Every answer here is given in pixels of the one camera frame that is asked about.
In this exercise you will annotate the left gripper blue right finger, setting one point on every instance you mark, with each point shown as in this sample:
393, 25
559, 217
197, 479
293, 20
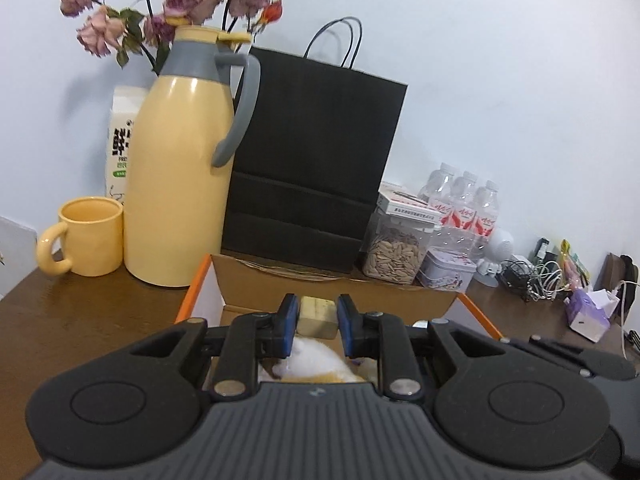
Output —
359, 331

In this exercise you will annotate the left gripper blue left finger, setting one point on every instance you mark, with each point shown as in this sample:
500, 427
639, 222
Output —
276, 331

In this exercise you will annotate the beige eraser block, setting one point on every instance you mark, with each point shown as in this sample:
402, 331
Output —
317, 318

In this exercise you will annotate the yellow plush toy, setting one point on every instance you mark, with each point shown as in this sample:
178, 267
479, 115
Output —
313, 362

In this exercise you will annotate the orange cardboard box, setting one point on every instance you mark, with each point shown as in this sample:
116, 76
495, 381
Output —
427, 337

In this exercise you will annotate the clear jar of seeds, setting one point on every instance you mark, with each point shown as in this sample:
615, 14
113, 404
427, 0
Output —
395, 247

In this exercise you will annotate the white patterned tin box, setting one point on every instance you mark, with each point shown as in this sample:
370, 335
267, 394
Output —
447, 271

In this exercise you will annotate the purple tissue pack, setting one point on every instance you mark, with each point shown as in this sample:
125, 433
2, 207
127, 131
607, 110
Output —
588, 313

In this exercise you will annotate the colourful snack packet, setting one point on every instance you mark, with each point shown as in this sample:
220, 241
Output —
575, 273

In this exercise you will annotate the white red flat box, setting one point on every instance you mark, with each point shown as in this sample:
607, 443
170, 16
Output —
397, 202

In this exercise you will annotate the middle water bottle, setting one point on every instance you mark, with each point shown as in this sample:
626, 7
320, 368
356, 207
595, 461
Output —
457, 232

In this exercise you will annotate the water bottle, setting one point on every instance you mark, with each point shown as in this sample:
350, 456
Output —
457, 232
436, 190
486, 206

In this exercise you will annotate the white robot figurine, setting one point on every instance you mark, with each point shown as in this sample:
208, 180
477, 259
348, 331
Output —
496, 251

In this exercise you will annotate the black charger plug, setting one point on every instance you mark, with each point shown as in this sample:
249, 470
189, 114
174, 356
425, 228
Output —
542, 253

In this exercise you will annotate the left water bottle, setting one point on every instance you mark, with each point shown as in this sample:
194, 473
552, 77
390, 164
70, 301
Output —
436, 190

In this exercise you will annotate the yellow thermos jug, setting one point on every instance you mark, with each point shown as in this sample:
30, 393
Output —
180, 155

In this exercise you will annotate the right water bottle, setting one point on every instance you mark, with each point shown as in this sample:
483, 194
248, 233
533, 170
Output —
486, 206

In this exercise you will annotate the black paper shopping bag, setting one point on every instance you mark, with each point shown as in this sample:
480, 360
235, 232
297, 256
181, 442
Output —
305, 177

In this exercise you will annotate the yellow ceramic mug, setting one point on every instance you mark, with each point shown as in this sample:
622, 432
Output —
88, 238

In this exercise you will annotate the white card at left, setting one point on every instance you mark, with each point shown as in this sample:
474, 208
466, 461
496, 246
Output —
17, 252

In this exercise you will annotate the white milk carton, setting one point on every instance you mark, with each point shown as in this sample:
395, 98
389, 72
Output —
125, 106

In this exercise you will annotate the dried pink flower bouquet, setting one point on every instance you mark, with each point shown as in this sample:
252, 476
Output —
122, 33

